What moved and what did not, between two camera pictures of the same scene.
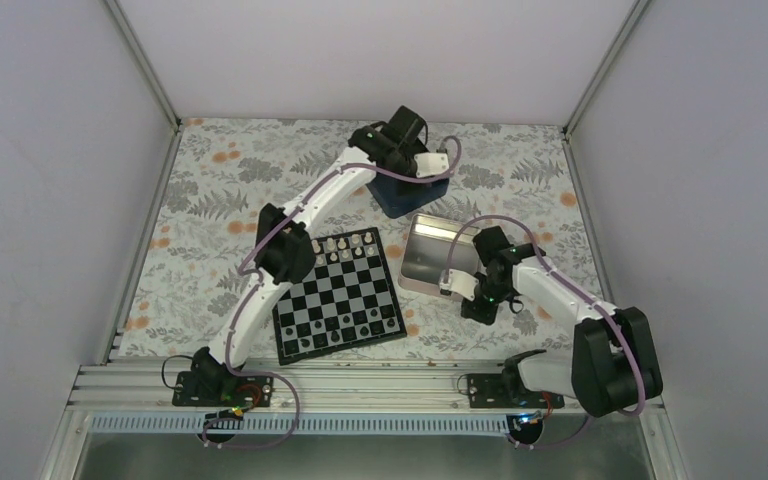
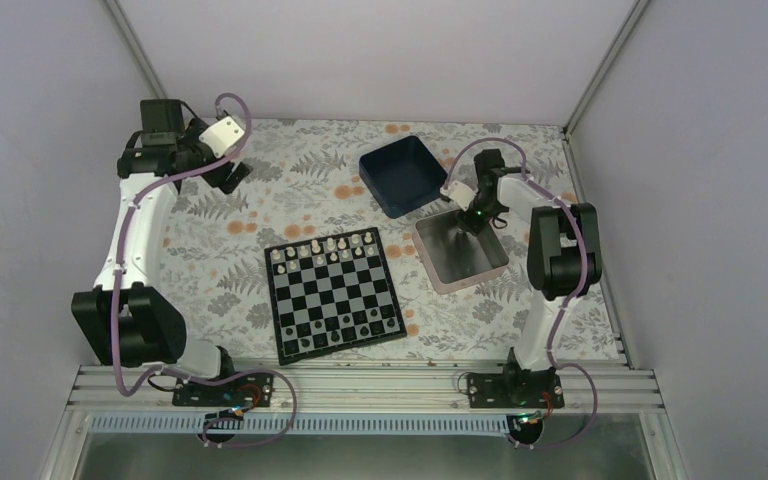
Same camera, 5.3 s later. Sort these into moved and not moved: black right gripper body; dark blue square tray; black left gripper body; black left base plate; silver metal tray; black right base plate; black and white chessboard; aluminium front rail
Moved: black left gripper body; silver metal tray; black right gripper body
Not moved: black and white chessboard; dark blue square tray; black right base plate; aluminium front rail; black left base plate
